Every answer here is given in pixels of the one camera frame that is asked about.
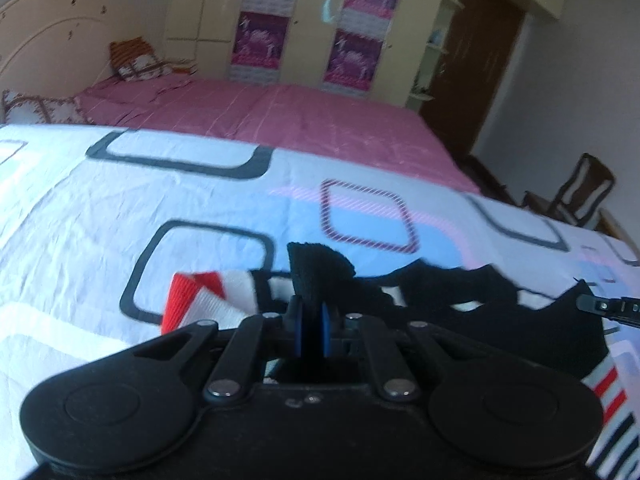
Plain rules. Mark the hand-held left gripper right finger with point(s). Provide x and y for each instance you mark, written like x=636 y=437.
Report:
x=385 y=360

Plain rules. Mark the orange striped cushion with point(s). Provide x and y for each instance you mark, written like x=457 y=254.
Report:
x=131 y=51

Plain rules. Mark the striped knit sweater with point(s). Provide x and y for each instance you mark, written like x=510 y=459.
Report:
x=525 y=325

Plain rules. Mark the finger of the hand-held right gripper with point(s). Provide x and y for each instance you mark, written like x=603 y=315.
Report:
x=612 y=306

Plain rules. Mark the cream wardrobe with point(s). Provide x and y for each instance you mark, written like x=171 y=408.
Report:
x=310 y=20

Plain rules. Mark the white patterned cushion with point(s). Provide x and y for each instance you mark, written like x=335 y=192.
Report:
x=147 y=67

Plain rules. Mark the printed white bed sheet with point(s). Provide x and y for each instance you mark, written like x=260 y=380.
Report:
x=75 y=210

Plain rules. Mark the brown wooden chair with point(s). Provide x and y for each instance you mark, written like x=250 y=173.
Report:
x=580 y=190

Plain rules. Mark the wooden bed frame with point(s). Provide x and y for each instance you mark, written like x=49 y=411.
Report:
x=614 y=224

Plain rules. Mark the patterned white pillow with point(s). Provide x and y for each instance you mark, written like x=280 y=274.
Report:
x=45 y=107

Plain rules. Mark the brown wooden door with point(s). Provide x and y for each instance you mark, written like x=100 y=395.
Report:
x=475 y=60

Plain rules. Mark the cream round headboard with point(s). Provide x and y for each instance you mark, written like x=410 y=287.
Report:
x=55 y=30

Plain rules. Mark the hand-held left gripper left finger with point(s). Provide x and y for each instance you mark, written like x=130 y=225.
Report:
x=235 y=355

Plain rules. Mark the pink bed sheet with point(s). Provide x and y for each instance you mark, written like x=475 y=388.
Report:
x=300 y=115

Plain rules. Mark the white corner shelf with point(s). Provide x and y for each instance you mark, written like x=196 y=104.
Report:
x=432 y=50

